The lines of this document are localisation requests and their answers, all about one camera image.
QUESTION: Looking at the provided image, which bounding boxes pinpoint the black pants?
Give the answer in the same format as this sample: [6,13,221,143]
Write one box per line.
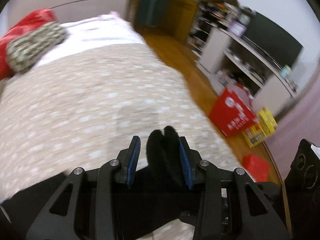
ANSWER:
[1,126,189,239]

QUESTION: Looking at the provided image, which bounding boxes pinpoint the small red box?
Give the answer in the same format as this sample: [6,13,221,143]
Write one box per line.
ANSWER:
[242,154,270,182]

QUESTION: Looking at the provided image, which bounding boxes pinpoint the yellow box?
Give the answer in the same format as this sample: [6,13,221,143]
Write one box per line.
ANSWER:
[242,107,278,148]

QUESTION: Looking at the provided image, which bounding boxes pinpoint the red cardboard box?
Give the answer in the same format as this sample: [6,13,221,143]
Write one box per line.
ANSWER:
[209,83,258,138]

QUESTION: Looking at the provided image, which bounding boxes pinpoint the beige dotted bed cover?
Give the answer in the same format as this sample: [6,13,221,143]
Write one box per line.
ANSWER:
[0,42,241,240]

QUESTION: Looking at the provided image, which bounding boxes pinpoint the white shelf unit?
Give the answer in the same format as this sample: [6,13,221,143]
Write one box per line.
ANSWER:
[187,2,296,118]

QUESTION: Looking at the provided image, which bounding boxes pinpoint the green patterned pillow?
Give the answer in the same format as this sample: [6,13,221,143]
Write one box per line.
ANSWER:
[5,22,68,73]

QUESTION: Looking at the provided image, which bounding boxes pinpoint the black television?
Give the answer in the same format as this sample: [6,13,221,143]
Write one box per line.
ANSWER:
[242,12,303,69]

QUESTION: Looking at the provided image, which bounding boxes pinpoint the white bed sheet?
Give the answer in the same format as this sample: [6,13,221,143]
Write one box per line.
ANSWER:
[34,11,145,67]

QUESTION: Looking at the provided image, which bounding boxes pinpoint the red blanket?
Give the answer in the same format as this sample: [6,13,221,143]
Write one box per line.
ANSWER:
[0,9,56,80]

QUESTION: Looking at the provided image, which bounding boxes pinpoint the wooden door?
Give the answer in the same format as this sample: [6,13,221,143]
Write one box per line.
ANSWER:
[159,0,201,43]

